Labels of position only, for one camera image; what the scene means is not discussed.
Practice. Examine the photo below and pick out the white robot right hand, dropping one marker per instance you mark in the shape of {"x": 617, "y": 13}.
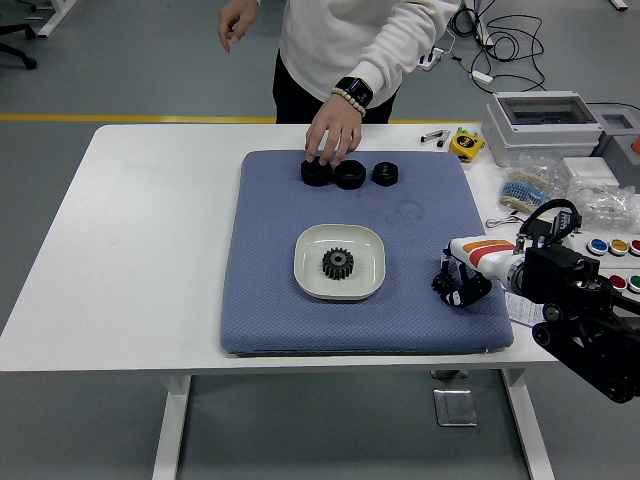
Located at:
{"x": 485, "y": 257}

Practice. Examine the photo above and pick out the person's right hand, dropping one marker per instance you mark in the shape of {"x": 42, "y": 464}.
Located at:
{"x": 237, "y": 20}

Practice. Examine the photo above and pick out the person's left hand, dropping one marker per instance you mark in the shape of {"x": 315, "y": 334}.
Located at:
{"x": 335, "y": 130}

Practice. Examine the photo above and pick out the large black hex nut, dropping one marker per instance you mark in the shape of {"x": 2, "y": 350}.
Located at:
{"x": 341, "y": 180}
{"x": 312, "y": 177}

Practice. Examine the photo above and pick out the small black steel gear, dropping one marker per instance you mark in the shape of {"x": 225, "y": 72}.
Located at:
{"x": 438, "y": 286}

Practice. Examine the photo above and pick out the large black steel gear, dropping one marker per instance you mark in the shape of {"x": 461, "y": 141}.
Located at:
{"x": 332, "y": 272}

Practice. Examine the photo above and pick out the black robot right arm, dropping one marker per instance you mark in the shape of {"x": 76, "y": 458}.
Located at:
{"x": 590, "y": 330}

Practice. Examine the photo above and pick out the person's left forearm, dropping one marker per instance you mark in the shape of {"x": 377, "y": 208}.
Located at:
{"x": 405, "y": 45}

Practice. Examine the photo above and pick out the small black hex nut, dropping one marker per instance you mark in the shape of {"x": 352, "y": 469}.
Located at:
{"x": 385, "y": 175}

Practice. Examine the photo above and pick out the grey three-button control box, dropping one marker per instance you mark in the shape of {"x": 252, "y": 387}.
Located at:
{"x": 620, "y": 246}

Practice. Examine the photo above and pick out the small white box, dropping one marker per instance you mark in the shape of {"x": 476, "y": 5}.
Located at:
{"x": 587, "y": 167}

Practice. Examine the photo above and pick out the grey two-button control box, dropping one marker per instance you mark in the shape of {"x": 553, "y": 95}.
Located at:
{"x": 634, "y": 283}

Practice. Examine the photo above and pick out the grey box with orange button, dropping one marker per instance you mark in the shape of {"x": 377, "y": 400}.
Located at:
{"x": 622, "y": 155}

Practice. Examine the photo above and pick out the black wrist watch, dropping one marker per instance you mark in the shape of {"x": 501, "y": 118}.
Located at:
{"x": 356, "y": 90}

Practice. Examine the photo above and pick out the purple and white label card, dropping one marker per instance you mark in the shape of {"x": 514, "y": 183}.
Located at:
{"x": 520, "y": 307}

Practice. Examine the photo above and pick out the blue resistor tape strip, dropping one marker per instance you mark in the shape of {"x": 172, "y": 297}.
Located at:
{"x": 520, "y": 192}

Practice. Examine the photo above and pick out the person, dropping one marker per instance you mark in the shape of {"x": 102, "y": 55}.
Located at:
{"x": 340, "y": 45}

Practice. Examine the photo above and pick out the black electronic module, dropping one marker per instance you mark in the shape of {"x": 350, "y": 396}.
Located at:
{"x": 567, "y": 222}

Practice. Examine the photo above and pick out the black and white marker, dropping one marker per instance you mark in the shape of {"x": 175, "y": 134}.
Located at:
{"x": 434, "y": 135}

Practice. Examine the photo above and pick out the clear plastic bag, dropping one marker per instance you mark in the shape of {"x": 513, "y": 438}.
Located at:
{"x": 540, "y": 162}

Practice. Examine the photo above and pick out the yellow tape measure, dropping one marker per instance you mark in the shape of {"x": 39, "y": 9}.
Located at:
{"x": 466, "y": 145}

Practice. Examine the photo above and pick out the white power strip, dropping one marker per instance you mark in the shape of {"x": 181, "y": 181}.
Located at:
{"x": 434, "y": 57}

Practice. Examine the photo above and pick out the bubble wrap bag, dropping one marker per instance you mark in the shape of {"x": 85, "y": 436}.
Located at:
{"x": 600, "y": 197}

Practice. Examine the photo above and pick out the white square shallow dish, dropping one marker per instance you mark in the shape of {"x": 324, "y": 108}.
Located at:
{"x": 310, "y": 265}

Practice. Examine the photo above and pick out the blue-grey quilted cushion mat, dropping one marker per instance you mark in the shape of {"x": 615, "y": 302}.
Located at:
{"x": 350, "y": 325}

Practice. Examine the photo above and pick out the grey metal floor plate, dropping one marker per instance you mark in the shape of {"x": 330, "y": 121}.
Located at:
{"x": 455, "y": 407}

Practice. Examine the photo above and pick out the white power adapter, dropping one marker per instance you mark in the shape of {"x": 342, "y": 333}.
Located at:
{"x": 483, "y": 76}

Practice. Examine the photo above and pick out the white desk leg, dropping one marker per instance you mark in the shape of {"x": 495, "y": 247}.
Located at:
{"x": 484, "y": 35}
{"x": 56, "y": 17}

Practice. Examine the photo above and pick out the white table leg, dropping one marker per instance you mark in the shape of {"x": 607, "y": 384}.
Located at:
{"x": 170, "y": 430}
{"x": 530, "y": 430}

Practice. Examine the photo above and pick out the black office chair base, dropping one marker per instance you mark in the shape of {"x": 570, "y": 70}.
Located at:
{"x": 15, "y": 49}

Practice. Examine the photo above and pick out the grey enclosure with clear lid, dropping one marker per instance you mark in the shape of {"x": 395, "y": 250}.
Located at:
{"x": 525, "y": 137}

